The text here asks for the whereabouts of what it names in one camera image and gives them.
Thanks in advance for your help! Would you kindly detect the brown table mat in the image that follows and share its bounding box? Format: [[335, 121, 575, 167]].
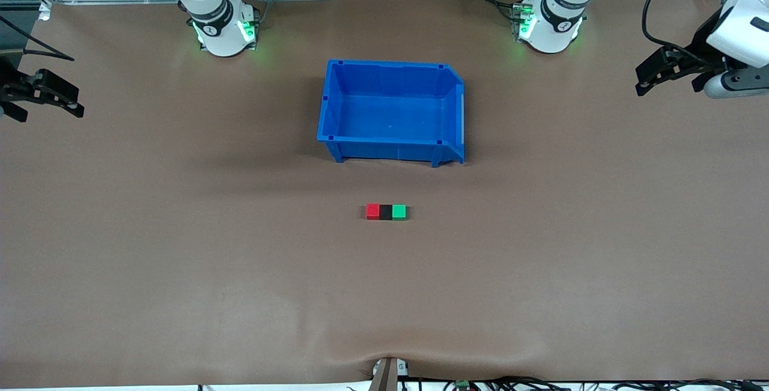
[[0, 0, 769, 389]]

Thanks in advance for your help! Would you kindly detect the blue plastic storage bin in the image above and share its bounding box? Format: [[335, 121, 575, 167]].
[[317, 59, 466, 168]]

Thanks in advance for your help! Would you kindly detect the table edge clamp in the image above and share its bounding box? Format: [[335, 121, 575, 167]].
[[368, 356, 410, 391]]

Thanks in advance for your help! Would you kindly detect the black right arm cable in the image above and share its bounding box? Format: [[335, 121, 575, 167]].
[[0, 14, 75, 61]]

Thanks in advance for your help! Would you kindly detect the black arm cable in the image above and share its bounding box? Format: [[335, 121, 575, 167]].
[[0, 14, 75, 61], [642, 0, 722, 58]]

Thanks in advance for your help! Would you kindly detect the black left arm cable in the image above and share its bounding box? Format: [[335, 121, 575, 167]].
[[642, 0, 722, 58]]

